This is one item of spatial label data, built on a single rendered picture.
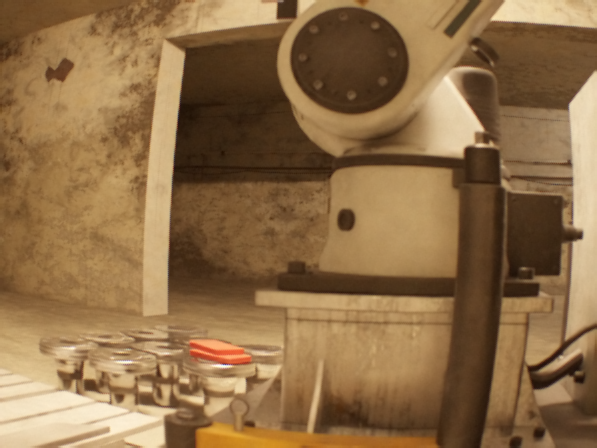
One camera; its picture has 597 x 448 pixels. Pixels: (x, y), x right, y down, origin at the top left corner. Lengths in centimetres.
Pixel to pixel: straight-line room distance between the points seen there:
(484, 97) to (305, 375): 67
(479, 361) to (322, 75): 56
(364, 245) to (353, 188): 10
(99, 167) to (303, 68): 493
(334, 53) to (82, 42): 555
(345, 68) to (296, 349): 48
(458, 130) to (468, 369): 54
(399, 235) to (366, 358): 21
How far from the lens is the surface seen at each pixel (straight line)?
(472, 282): 88
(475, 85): 137
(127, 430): 177
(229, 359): 228
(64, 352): 237
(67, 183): 627
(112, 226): 583
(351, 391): 113
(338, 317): 111
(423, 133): 126
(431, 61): 114
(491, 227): 88
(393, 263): 111
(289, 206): 1078
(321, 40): 115
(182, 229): 1166
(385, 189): 114
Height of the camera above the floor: 68
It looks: 1 degrees up
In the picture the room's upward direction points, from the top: 2 degrees clockwise
